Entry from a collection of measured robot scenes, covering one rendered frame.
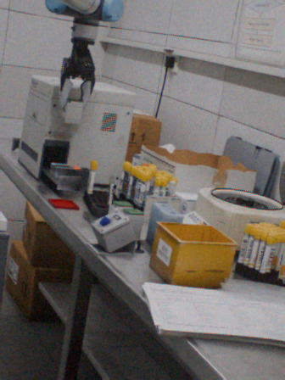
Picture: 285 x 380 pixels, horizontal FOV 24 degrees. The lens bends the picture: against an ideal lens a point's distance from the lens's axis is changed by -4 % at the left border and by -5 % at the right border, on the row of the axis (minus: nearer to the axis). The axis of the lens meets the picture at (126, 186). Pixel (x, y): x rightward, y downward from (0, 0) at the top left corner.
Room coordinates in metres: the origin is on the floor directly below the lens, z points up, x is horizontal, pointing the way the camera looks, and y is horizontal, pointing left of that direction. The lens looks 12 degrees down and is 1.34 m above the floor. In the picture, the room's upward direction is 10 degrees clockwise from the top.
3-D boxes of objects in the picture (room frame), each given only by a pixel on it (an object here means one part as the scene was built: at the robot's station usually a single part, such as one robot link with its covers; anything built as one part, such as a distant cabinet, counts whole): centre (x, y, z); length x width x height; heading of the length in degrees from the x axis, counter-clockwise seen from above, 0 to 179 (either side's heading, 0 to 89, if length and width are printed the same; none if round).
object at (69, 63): (2.01, 0.20, 1.26); 0.09 x 0.08 x 0.12; 23
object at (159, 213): (1.55, -0.10, 0.92); 0.10 x 0.07 x 0.10; 19
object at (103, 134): (2.22, 0.19, 1.03); 0.31 x 0.27 x 0.30; 24
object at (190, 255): (1.39, -0.16, 0.93); 0.13 x 0.13 x 0.10; 20
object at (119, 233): (1.51, -0.01, 0.92); 0.13 x 0.07 x 0.08; 114
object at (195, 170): (2.08, -0.20, 0.95); 0.29 x 0.25 x 0.15; 114
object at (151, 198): (1.90, -0.06, 0.91); 0.20 x 0.10 x 0.07; 24
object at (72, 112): (1.99, 0.19, 1.11); 0.05 x 0.04 x 0.06; 113
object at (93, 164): (1.88, 0.05, 0.93); 0.17 x 0.09 x 0.11; 13
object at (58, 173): (2.01, 0.20, 0.92); 0.21 x 0.07 x 0.05; 24
